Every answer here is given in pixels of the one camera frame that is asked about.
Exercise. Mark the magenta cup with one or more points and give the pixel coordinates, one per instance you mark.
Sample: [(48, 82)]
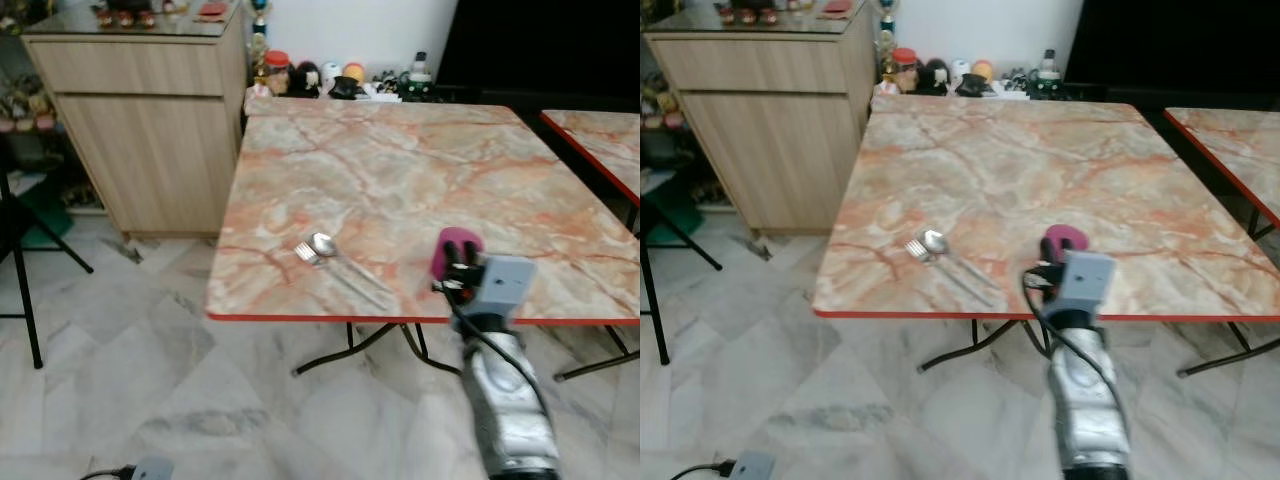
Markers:
[(1066, 238), (457, 243)]

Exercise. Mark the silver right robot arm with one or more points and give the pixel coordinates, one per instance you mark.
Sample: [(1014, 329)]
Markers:
[(1090, 420), (510, 420)]

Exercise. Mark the marble-pattern folding table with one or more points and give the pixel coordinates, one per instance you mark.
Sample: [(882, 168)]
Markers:
[(400, 170), (1000, 170), (1235, 140), (600, 135)]

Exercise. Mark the silver metal spoon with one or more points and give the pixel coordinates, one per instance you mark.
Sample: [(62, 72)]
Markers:
[(322, 243), (935, 241)]

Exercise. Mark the silver metal fork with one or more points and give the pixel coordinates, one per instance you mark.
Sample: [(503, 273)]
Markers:
[(916, 249), (306, 254)]

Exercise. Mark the green bottle with black cap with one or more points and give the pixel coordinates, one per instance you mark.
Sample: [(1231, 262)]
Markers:
[(419, 75), (1048, 72)]

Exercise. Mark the orange ball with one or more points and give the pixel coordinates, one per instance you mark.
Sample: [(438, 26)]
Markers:
[(983, 71), (354, 73)]

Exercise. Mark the white ball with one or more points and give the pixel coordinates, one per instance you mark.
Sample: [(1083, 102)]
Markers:
[(331, 72), (960, 70)]

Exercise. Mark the green plastic container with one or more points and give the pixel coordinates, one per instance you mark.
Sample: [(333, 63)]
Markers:
[(675, 215), (45, 225)]

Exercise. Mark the black plush toy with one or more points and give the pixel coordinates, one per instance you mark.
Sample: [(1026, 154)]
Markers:
[(935, 78), (306, 82)]

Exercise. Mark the black television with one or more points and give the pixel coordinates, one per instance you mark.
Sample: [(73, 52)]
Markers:
[(1170, 40), (540, 40)]

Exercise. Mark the shelf with small figurines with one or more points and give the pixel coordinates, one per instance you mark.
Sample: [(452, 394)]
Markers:
[(25, 105), (660, 105)]

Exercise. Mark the blue and gold trophy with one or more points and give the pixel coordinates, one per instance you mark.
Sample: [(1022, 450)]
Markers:
[(887, 15), (261, 15)]

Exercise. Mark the light wooden cabinet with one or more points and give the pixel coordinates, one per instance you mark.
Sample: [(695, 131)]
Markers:
[(760, 130), (140, 130)]

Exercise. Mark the small red tray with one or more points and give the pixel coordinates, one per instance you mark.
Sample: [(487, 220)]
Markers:
[(214, 11), (836, 8)]

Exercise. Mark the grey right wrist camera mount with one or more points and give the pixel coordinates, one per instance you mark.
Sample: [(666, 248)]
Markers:
[(508, 285), (1088, 280)]

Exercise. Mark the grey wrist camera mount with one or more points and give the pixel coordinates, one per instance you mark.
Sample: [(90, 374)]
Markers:
[(153, 470), (752, 468), (1088, 280), (508, 285)]

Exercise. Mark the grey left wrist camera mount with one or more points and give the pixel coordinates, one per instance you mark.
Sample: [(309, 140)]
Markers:
[(752, 468), (153, 470)]

